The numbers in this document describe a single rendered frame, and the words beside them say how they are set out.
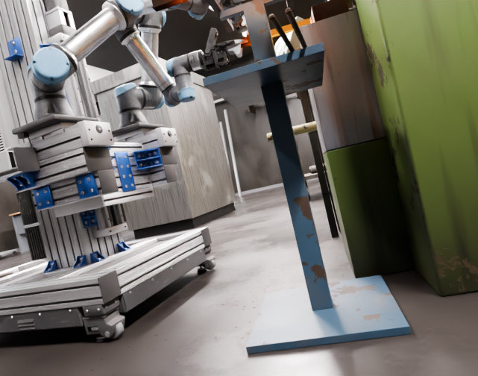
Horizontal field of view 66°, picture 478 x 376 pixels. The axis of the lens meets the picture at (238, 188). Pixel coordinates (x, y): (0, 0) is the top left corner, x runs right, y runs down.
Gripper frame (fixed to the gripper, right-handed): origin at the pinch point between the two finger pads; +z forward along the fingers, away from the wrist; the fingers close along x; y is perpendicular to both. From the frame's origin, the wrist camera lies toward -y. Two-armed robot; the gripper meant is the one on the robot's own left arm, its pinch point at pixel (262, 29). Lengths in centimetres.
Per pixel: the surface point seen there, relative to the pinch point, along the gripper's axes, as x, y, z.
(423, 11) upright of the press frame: 49, -26, 45
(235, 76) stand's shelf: 66, 22, 27
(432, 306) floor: 53, 25, 104
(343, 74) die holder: 22.1, -6.2, 39.4
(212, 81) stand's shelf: 66, 27, 23
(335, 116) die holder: 22, 5, 48
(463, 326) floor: 66, 22, 105
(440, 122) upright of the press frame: 49, -10, 70
